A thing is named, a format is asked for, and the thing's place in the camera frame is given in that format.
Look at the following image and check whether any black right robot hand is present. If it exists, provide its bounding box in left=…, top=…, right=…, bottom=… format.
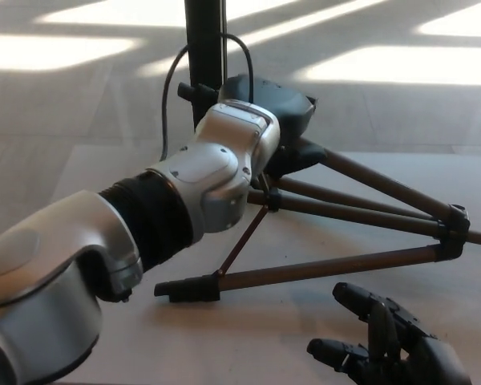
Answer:
left=306, top=282, right=472, bottom=385

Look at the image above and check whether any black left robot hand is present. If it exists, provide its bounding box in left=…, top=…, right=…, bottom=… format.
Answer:
left=218, top=74, right=325, bottom=177

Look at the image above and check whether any brown and black camera tripod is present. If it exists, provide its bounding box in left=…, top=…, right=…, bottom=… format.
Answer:
left=154, top=82, right=481, bottom=304

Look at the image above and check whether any black vertical post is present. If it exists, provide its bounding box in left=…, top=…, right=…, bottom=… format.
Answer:
left=184, top=0, right=228, bottom=132

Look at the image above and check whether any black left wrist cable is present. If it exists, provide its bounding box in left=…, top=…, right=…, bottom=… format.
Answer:
left=160, top=34, right=253, bottom=161

